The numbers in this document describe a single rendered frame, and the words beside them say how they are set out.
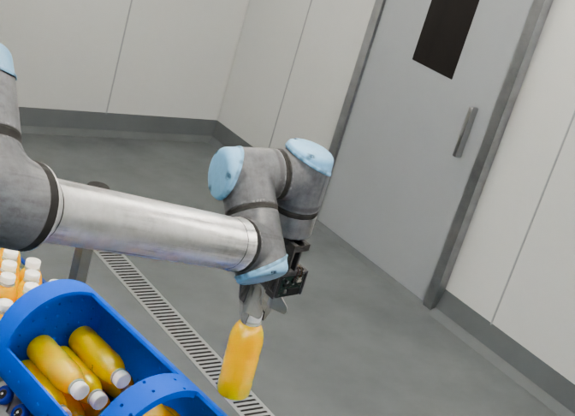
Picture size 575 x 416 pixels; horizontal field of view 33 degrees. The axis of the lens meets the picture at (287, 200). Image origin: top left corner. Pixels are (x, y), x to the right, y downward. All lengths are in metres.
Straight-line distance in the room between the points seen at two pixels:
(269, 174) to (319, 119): 5.00
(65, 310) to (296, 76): 4.71
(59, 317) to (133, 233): 1.01
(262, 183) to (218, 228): 0.17
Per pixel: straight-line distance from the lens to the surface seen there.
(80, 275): 2.90
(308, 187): 1.71
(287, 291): 1.81
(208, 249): 1.49
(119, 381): 2.23
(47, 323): 2.35
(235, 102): 7.44
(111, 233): 1.34
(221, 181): 1.65
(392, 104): 6.08
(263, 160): 1.66
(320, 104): 6.66
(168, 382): 2.02
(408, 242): 5.95
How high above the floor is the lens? 2.29
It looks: 20 degrees down
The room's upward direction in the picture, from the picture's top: 17 degrees clockwise
